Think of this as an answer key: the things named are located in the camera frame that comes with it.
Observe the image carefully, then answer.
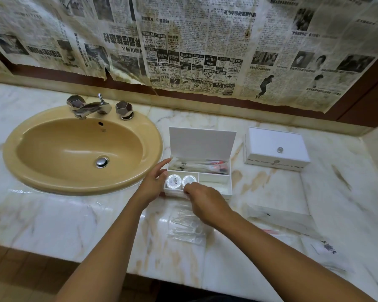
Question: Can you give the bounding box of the person's left hand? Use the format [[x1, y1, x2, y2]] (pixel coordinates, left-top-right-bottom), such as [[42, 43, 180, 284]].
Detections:
[[137, 158, 174, 202]]

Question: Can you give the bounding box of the person's right hand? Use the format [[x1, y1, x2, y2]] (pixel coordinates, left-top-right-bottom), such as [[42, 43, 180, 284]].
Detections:
[[183, 182, 237, 229]]

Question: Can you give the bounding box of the white amenity box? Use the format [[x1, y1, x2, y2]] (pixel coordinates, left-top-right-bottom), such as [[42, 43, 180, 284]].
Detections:
[[163, 126, 237, 200]]

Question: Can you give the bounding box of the person's left forearm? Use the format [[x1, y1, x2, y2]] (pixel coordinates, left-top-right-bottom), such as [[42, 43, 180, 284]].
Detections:
[[55, 193, 160, 302]]

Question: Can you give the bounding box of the person's right forearm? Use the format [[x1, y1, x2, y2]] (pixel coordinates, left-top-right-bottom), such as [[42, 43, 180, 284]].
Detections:
[[208, 213, 376, 302]]

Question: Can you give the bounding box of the clear packet with black print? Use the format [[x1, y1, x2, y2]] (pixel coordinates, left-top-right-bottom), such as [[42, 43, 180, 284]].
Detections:
[[171, 159, 210, 172]]

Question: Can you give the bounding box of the clear plastic packet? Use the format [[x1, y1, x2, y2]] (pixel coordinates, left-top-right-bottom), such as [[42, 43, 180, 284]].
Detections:
[[171, 207, 206, 228], [166, 226, 207, 247]]

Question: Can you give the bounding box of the clear packet with red item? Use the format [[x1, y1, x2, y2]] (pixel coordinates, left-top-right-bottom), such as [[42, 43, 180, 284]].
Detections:
[[207, 160, 230, 175]]

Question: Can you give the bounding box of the faceted chrome tap knob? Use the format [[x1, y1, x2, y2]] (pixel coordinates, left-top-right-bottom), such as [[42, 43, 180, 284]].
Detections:
[[66, 95, 85, 112], [115, 101, 135, 121]]

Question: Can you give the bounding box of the long clear plastic sleeve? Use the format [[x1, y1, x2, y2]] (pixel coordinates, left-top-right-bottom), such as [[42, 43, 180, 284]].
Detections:
[[245, 203, 322, 240]]

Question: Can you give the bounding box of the white closed box with knob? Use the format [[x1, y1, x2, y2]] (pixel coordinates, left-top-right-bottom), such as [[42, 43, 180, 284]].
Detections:
[[243, 127, 311, 172]]

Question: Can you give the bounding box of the chrome faucet spout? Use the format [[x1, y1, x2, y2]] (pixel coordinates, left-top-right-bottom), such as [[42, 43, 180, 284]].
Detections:
[[74, 94, 112, 120]]

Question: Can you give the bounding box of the yellow oval sink basin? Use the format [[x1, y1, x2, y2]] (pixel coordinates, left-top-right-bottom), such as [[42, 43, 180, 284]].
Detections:
[[3, 105, 164, 196]]

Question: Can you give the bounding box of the yellowed newspaper sheet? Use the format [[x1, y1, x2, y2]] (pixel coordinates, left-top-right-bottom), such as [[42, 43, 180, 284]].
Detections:
[[239, 0, 378, 114], [134, 0, 269, 99], [0, 0, 111, 81], [91, 0, 152, 87]]

